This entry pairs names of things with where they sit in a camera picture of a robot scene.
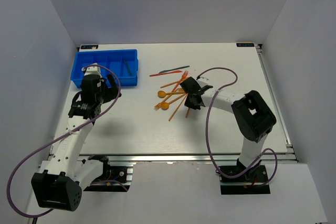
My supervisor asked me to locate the red-orange plastic fork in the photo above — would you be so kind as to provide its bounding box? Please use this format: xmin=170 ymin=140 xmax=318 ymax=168
xmin=171 ymin=71 xmax=188 ymax=93

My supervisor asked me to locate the dark blue chopstick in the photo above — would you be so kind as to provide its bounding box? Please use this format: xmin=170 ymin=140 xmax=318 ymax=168
xmin=124 ymin=60 xmax=132 ymax=76

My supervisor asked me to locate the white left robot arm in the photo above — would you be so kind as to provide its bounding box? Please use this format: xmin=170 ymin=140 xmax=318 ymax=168
xmin=31 ymin=73 xmax=121 ymax=211

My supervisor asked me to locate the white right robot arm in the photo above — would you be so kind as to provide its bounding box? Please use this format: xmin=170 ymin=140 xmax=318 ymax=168
xmin=181 ymin=77 xmax=277 ymax=182

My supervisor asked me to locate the orange plastic knife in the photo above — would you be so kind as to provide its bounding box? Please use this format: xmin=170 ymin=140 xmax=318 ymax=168
xmin=160 ymin=77 xmax=188 ymax=88

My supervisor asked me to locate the blue divided plastic tray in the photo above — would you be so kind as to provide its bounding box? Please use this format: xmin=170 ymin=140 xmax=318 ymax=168
xmin=70 ymin=49 xmax=139 ymax=88

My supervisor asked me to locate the dark blue plastic knife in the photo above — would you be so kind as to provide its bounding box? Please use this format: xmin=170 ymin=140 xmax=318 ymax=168
xmin=159 ymin=65 xmax=190 ymax=73

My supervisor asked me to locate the red-orange plastic knife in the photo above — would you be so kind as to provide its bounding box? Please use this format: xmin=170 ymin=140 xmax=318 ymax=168
xmin=149 ymin=70 xmax=182 ymax=77

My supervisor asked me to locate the black logo sticker left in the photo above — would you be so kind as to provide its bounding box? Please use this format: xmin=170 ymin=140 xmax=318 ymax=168
xmin=80 ymin=45 xmax=98 ymax=50

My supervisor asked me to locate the black logo sticker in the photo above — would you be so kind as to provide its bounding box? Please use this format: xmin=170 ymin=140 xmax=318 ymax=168
xmin=80 ymin=45 xmax=98 ymax=50
xmin=236 ymin=42 xmax=255 ymax=47

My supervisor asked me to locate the black logo sticker right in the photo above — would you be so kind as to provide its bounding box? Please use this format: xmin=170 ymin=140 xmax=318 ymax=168
xmin=236 ymin=42 xmax=255 ymax=47

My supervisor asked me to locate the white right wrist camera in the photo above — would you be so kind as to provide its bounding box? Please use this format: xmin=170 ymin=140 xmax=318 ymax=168
xmin=196 ymin=77 xmax=213 ymax=92

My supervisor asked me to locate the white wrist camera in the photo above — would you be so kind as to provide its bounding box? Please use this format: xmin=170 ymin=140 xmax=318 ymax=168
xmin=196 ymin=77 xmax=213 ymax=92
xmin=82 ymin=66 xmax=102 ymax=79

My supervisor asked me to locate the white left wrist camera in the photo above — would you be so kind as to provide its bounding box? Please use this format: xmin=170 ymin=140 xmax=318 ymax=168
xmin=82 ymin=66 xmax=102 ymax=79

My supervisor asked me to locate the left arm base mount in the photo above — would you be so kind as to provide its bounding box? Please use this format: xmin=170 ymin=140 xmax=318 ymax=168
xmin=85 ymin=165 xmax=130 ymax=193

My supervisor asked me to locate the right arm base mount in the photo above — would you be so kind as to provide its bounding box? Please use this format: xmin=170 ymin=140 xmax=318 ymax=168
xmin=216 ymin=165 xmax=270 ymax=195

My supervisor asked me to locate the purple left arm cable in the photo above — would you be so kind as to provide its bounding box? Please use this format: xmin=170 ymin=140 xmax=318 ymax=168
xmin=6 ymin=63 xmax=129 ymax=218

